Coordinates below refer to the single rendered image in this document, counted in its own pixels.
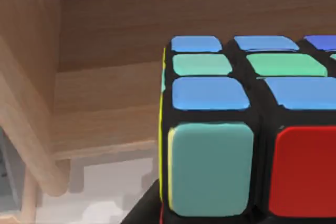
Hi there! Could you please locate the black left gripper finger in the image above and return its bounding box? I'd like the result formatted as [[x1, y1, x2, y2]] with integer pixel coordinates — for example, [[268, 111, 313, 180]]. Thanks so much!
[[121, 178, 164, 224]]

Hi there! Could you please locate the multicoloured puzzle cube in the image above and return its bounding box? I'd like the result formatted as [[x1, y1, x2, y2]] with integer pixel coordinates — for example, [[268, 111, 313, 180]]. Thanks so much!
[[158, 35, 336, 224]]

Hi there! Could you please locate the wooden cupboard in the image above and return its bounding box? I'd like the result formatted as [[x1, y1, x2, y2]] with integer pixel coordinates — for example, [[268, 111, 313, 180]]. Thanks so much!
[[0, 0, 336, 224]]

